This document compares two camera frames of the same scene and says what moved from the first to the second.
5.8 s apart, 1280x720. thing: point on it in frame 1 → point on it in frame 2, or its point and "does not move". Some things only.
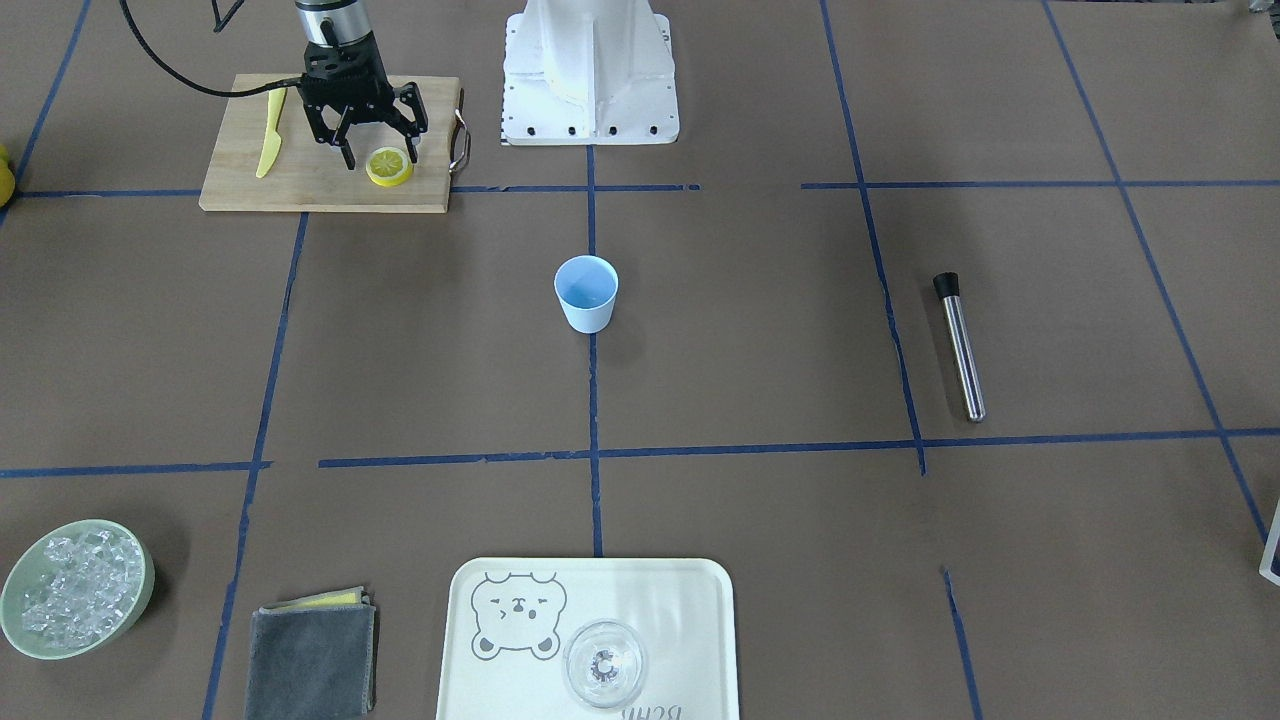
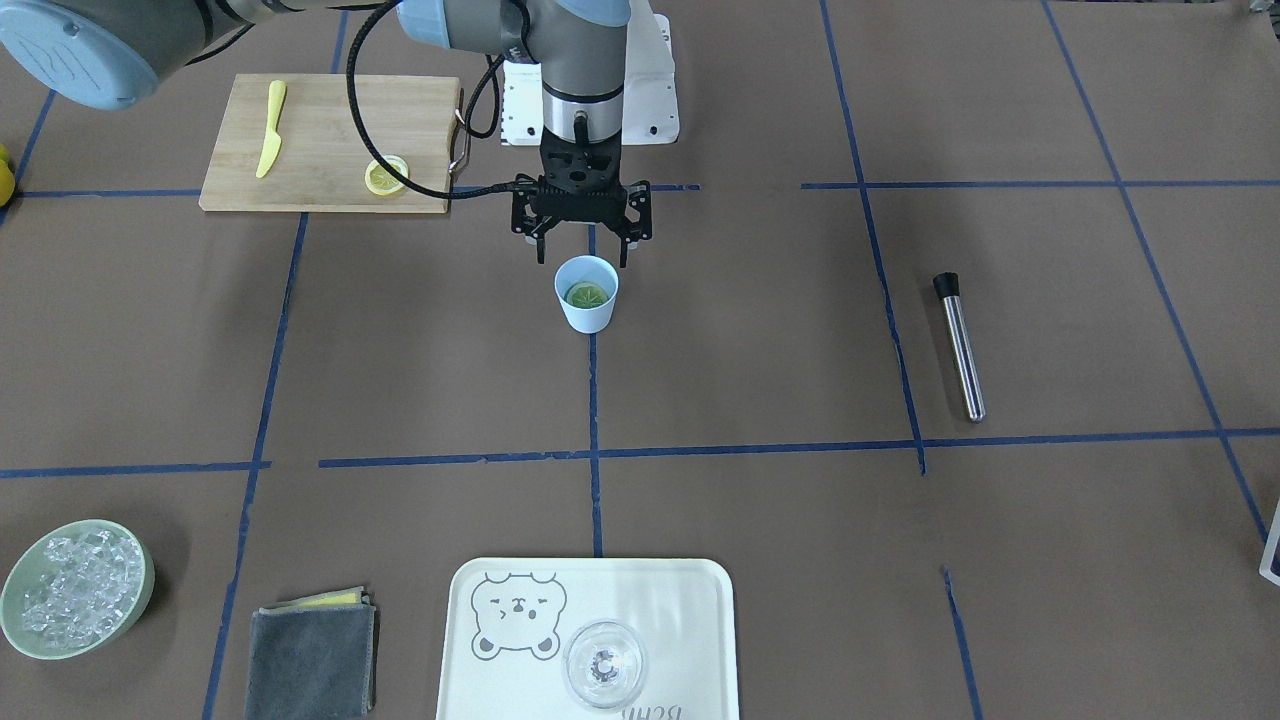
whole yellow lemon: x=7 y=177 does not move
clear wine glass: x=603 y=663 does not move
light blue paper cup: x=587 y=286 does not move
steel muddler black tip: x=948 y=288 does not move
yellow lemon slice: x=389 y=166 → x=586 y=295
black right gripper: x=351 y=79 → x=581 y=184
